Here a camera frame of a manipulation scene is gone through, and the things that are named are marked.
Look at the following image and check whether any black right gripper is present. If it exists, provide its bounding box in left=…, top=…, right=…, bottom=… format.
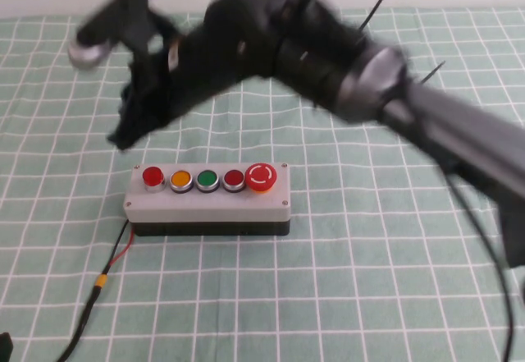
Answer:
left=107, top=25, right=247, bottom=153

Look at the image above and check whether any red illuminated push button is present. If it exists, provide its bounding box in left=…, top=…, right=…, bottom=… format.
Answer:
left=141, top=166, right=167, bottom=195

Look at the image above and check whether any yellow push button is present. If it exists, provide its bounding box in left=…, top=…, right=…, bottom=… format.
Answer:
left=169, top=169, right=194, bottom=195

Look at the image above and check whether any green push button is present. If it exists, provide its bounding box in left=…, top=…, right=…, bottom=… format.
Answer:
left=194, top=169, right=220, bottom=194

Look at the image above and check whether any dark red push button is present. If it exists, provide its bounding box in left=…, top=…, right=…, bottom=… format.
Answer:
left=221, top=169, right=246, bottom=195

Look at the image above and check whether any grey black button control box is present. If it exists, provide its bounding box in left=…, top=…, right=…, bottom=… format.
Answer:
left=123, top=162, right=292, bottom=238

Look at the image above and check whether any red emergency stop mushroom button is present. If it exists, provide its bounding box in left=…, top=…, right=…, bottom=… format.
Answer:
left=244, top=162, right=278, bottom=195

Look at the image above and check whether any green white checked tablecloth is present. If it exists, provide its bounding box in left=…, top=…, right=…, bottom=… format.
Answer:
left=0, top=7, right=525, bottom=362

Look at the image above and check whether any black object at table edge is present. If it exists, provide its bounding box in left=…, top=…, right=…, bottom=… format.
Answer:
left=0, top=331, right=16, bottom=362

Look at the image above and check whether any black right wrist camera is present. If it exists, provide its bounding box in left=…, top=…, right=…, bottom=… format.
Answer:
left=66, top=0, right=161, bottom=71

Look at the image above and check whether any thin black wire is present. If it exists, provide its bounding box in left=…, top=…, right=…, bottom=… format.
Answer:
left=103, top=218, right=130, bottom=277

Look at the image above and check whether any thin red wire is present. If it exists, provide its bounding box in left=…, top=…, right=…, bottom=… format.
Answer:
left=107, top=230, right=135, bottom=268

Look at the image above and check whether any thick black sleeved cable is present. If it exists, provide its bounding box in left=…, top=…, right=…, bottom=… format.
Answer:
left=53, top=287, right=102, bottom=362

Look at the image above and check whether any long black cable tie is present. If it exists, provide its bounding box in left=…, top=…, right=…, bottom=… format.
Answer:
left=359, top=0, right=406, bottom=33

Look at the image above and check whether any short black cable tie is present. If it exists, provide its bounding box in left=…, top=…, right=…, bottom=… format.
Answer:
left=417, top=59, right=447, bottom=87

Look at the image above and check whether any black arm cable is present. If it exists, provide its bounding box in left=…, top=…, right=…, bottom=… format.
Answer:
left=447, top=171, right=518, bottom=362

